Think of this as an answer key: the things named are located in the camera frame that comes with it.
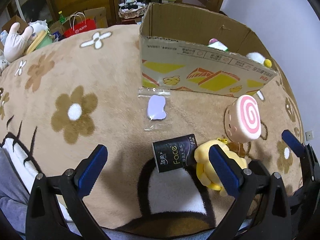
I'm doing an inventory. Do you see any yellow dog plush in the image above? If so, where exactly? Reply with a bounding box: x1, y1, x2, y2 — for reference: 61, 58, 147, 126
194, 138, 247, 197

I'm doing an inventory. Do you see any pink swirl roll plush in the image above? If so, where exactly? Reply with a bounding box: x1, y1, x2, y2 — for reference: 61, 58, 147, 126
225, 95, 261, 144

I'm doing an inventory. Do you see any black Face tissue pack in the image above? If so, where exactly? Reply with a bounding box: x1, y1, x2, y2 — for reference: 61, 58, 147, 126
152, 134, 197, 173

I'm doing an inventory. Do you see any white fluffy duck plush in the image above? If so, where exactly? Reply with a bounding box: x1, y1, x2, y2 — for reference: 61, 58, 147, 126
246, 52, 272, 68

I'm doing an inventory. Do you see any green tissue pack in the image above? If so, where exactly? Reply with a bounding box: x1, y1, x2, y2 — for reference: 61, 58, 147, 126
208, 38, 228, 51

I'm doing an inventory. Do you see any purple item in clear bag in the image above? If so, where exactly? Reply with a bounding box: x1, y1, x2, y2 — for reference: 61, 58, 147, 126
138, 87, 172, 132

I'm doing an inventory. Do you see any cardboard box with yellow print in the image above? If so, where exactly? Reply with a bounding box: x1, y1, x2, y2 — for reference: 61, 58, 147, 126
139, 3, 277, 98

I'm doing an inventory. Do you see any white plush rabbit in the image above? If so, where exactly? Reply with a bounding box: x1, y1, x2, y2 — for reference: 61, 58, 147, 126
3, 22, 33, 63

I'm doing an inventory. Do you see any green yellow plush toy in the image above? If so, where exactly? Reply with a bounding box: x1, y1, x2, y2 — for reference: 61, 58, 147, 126
24, 20, 53, 55

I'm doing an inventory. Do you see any red paper shopping bag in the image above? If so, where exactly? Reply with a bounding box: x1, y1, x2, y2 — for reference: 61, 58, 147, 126
63, 12, 97, 38

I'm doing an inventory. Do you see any green bottle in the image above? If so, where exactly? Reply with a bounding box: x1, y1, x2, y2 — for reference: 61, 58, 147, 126
58, 11, 66, 24

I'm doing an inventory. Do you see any basket with striped toys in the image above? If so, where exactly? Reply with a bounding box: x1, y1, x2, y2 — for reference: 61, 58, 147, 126
118, 0, 148, 20

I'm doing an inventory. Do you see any open cardboard box on floor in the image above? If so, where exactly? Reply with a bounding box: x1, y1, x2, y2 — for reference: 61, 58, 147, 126
49, 7, 108, 35

